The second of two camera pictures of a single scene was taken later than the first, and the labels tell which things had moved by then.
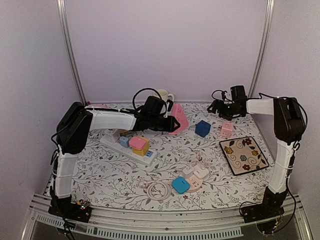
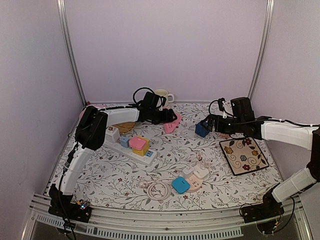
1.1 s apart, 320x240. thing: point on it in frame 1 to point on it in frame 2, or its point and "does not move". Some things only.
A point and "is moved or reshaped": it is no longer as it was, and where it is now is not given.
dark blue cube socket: [202, 128] does not move
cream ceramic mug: [164, 95] does not move
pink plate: [101, 105] does not move
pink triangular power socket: [178, 112] is moved or reshaped
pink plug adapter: [137, 142] does not move
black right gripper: [216, 103] to [219, 127]
